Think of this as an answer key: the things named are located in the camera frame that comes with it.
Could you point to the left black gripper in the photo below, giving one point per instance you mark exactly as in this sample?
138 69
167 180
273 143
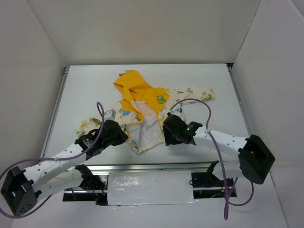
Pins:
118 134

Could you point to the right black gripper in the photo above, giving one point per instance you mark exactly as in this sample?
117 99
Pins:
171 128

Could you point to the yellow hooded printed child jacket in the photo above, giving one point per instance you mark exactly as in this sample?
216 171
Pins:
143 108

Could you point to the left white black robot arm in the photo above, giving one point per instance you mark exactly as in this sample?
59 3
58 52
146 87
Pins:
23 189

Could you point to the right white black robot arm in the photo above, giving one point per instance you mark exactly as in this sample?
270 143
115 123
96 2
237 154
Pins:
252 158

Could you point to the white foil covered panel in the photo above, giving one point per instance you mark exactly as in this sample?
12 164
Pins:
149 188

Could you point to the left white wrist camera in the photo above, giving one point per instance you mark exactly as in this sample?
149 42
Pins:
110 115

